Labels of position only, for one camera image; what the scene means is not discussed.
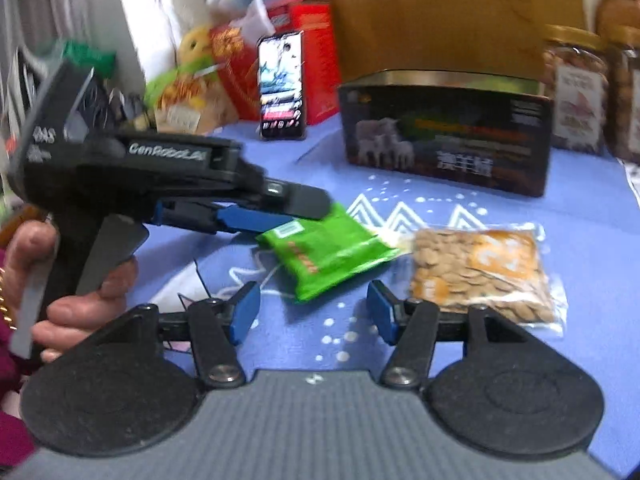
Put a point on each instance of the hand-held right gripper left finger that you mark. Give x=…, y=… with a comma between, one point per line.
x=246, y=312

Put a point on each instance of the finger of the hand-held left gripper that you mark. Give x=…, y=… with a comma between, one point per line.
x=305, y=200
x=250, y=219

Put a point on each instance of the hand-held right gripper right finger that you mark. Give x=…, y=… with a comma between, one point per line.
x=382, y=310

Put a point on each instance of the green wafer packet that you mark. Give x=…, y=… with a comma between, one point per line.
x=325, y=250

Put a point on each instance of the clear seed packet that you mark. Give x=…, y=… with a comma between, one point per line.
x=475, y=270

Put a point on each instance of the black rectangular tin box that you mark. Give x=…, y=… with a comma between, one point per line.
x=450, y=125

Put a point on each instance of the person's left hand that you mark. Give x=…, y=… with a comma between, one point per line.
x=80, y=315

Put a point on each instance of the green standing snack bag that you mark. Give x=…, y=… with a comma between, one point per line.
x=190, y=105

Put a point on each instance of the smartphone with lit screen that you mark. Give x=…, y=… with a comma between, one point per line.
x=280, y=85

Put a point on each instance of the plain red carton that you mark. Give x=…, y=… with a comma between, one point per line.
x=320, y=60

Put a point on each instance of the yellow duck plush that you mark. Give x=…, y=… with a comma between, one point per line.
x=195, y=45

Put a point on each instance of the red gold-patterned biscuit box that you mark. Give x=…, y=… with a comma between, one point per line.
x=240, y=70

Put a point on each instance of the blue printed tablecloth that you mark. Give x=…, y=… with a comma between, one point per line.
x=575, y=220

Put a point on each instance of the gold-lid jar of nuts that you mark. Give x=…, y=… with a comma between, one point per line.
x=575, y=85

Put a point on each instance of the gold-lid jar of pecans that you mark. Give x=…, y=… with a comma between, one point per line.
x=625, y=95

